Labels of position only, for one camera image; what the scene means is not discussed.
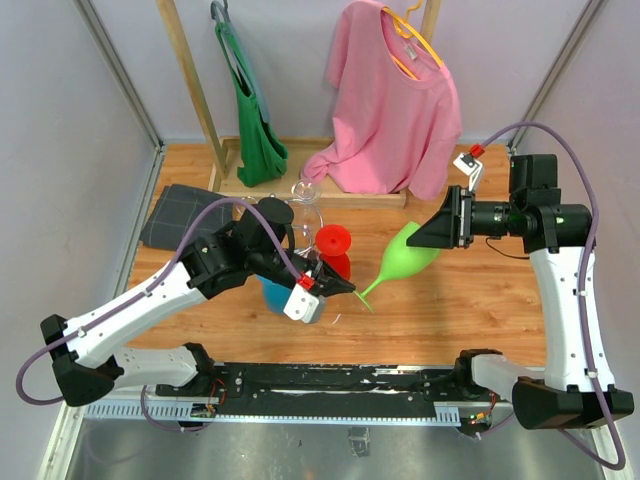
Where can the red wine glass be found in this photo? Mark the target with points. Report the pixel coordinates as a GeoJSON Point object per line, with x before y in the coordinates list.
{"type": "Point", "coordinates": [333, 242]}

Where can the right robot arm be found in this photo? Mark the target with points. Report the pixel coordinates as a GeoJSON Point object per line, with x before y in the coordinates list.
{"type": "Point", "coordinates": [576, 389]}

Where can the blue wine glass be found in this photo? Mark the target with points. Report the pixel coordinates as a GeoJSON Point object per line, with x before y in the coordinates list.
{"type": "Point", "coordinates": [275, 296]}

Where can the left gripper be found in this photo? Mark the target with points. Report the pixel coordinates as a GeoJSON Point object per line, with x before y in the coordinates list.
{"type": "Point", "coordinates": [329, 282]}

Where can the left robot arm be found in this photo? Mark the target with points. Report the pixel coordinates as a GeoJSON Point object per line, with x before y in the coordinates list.
{"type": "Point", "coordinates": [90, 355]}

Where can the yellow clothes hanger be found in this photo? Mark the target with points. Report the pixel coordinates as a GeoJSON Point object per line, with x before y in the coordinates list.
{"type": "Point", "coordinates": [413, 41]}

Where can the wooden clothes rack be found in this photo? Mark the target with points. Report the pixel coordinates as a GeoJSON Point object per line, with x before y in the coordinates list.
{"type": "Point", "coordinates": [225, 151]}

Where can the clear wine glass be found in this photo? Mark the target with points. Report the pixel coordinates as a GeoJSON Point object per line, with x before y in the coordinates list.
{"type": "Point", "coordinates": [305, 193]}

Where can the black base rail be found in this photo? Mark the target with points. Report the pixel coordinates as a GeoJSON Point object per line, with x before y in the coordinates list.
{"type": "Point", "coordinates": [319, 391]}

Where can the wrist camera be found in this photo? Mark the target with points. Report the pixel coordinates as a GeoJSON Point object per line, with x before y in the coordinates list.
{"type": "Point", "coordinates": [303, 306]}
{"type": "Point", "coordinates": [470, 165]}

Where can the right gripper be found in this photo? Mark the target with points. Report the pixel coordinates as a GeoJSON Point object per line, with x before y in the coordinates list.
{"type": "Point", "coordinates": [446, 229]}

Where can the dark grey checked cloth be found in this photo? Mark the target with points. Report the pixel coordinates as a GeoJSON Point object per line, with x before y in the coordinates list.
{"type": "Point", "coordinates": [175, 210]}

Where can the grey clothes hanger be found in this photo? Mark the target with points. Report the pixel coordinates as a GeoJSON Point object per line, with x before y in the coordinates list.
{"type": "Point", "coordinates": [219, 11]}

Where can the chrome wine glass rack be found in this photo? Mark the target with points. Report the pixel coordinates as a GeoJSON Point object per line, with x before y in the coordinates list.
{"type": "Point", "coordinates": [294, 222]}

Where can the green wine glass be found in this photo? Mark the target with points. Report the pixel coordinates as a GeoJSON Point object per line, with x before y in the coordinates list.
{"type": "Point", "coordinates": [400, 261]}

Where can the pink t-shirt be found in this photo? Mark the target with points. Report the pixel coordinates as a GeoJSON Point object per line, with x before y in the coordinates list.
{"type": "Point", "coordinates": [397, 115]}

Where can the green garment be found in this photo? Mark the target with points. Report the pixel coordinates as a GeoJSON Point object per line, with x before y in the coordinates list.
{"type": "Point", "coordinates": [264, 157]}

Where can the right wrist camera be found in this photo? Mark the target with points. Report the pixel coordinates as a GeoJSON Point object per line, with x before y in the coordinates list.
{"type": "Point", "coordinates": [470, 165]}

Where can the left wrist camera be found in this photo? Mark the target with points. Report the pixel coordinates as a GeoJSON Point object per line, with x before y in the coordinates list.
{"type": "Point", "coordinates": [303, 306]}

